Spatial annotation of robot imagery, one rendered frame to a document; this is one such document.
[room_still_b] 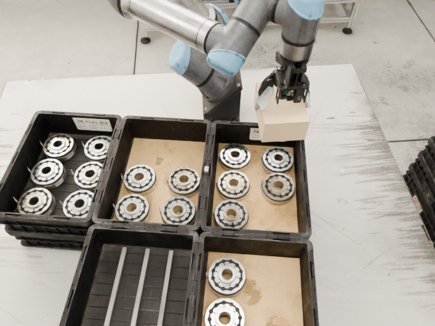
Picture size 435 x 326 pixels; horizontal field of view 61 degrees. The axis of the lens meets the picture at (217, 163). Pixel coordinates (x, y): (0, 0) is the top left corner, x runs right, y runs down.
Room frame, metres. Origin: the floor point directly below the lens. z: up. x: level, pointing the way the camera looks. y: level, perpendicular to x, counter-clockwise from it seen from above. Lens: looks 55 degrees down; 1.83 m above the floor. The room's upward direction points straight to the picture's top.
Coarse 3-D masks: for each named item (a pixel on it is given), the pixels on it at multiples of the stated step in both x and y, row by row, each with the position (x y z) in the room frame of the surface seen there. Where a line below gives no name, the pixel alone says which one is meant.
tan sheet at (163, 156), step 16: (144, 144) 0.79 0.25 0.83; (160, 144) 0.79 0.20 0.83; (176, 144) 0.79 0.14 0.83; (192, 144) 0.79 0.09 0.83; (128, 160) 0.72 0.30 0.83; (144, 160) 0.72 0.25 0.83; (160, 160) 0.72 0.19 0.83; (176, 160) 0.72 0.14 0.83; (192, 160) 0.72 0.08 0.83; (160, 176) 0.66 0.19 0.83; (160, 192) 0.60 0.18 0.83; (192, 224) 0.49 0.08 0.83
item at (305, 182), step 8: (216, 120) 0.82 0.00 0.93; (304, 144) 0.71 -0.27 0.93; (208, 152) 0.68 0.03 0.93; (304, 152) 0.68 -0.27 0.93; (208, 160) 0.65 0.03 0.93; (304, 160) 0.65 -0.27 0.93; (304, 168) 0.62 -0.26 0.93; (208, 176) 0.59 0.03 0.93; (304, 176) 0.60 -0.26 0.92; (208, 184) 0.57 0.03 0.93; (304, 184) 0.57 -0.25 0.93; (208, 192) 0.54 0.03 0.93; (304, 192) 0.54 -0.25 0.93; (304, 200) 0.51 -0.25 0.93; (304, 208) 0.49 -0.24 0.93; (224, 232) 0.42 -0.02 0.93; (232, 232) 0.41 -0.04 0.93; (240, 232) 0.41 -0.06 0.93; (248, 232) 0.41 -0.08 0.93; (256, 232) 0.41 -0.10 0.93; (264, 232) 0.41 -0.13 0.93; (272, 232) 0.41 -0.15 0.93; (280, 232) 0.41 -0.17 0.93; (288, 232) 0.41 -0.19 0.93
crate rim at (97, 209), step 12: (156, 120) 0.82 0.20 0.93; (168, 120) 0.82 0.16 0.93; (180, 120) 0.81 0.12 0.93; (192, 120) 0.82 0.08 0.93; (204, 120) 0.81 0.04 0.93; (120, 132) 0.78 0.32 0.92; (204, 156) 0.67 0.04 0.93; (108, 168) 0.62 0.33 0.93; (204, 168) 0.63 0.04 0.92; (108, 180) 0.58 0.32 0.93; (204, 180) 0.58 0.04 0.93; (96, 204) 0.50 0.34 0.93; (96, 216) 0.46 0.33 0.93; (168, 228) 0.43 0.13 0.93; (180, 228) 0.43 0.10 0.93; (192, 228) 0.43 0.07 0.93
